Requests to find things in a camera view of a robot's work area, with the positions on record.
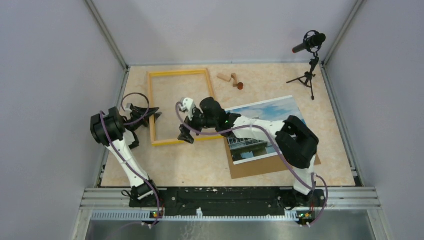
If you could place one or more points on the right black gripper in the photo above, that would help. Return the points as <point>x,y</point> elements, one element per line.
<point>192,123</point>

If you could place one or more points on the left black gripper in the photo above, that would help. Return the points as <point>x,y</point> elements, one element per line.
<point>142,111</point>

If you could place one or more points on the yellow wooden picture frame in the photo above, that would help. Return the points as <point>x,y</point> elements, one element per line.
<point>150,75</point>

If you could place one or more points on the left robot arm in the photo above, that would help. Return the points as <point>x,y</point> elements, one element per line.
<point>109,130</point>

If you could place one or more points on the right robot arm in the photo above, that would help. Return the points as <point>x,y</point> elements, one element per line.
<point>292,140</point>

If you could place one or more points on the building photo print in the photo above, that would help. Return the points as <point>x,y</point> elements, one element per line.
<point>268,114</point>

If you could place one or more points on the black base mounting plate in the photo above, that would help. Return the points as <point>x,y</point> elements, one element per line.
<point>232,201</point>

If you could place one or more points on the light wooden block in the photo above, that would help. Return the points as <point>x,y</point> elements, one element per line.
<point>224,77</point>

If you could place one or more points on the brown cardboard backing board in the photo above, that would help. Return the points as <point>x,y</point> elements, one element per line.
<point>253,160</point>

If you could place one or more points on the black tripod microphone stand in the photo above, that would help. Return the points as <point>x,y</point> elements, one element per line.
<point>306,79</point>

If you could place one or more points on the black microphone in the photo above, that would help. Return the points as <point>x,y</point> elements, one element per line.
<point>312,42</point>

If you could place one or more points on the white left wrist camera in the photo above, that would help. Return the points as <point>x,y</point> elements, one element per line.
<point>128,108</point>

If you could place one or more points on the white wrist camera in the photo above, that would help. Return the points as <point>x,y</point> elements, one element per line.
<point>187,105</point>
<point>128,108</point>

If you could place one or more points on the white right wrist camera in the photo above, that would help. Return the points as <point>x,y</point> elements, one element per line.
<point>187,105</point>

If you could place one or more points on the small wooden bracket piece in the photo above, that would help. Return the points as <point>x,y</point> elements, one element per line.
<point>235,80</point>

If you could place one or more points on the white toothed cable duct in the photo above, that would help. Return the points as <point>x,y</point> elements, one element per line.
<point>147,216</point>

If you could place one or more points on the aluminium rail front frame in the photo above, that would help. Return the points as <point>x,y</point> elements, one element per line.
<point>337,199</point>

